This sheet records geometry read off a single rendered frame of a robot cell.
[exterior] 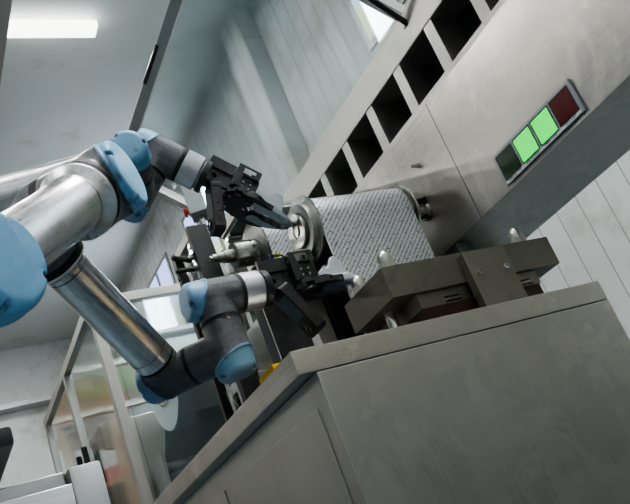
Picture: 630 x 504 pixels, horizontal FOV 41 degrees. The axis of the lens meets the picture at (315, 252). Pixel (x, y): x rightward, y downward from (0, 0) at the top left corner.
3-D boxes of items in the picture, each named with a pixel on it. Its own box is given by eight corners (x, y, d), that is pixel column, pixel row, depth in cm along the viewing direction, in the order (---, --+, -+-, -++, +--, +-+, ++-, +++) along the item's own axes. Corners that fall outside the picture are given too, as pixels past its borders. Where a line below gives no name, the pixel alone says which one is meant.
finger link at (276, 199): (301, 199, 176) (261, 181, 175) (293, 220, 172) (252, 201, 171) (297, 208, 178) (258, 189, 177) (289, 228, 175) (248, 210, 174)
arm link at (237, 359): (214, 394, 153) (197, 340, 157) (267, 369, 150) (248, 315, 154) (194, 391, 146) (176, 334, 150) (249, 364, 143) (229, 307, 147)
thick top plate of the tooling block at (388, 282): (355, 334, 156) (343, 305, 159) (514, 298, 176) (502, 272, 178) (393, 297, 144) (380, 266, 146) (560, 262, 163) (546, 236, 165)
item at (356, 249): (357, 315, 164) (324, 234, 170) (450, 294, 175) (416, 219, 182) (358, 314, 163) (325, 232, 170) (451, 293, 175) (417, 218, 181)
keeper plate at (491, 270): (481, 311, 150) (456, 258, 153) (522, 301, 154) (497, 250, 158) (488, 305, 148) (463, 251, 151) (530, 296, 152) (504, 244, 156)
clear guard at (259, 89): (123, 171, 271) (124, 170, 272) (261, 240, 279) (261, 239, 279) (211, -88, 188) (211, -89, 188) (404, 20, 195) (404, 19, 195)
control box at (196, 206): (188, 226, 238) (178, 196, 241) (210, 218, 238) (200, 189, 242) (184, 216, 231) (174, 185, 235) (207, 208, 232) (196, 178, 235)
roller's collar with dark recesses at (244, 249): (233, 273, 198) (225, 250, 200) (256, 269, 201) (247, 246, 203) (241, 260, 193) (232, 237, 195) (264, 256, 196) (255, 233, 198)
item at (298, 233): (297, 256, 177) (284, 228, 180) (305, 254, 178) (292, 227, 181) (308, 234, 171) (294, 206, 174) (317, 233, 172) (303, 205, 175)
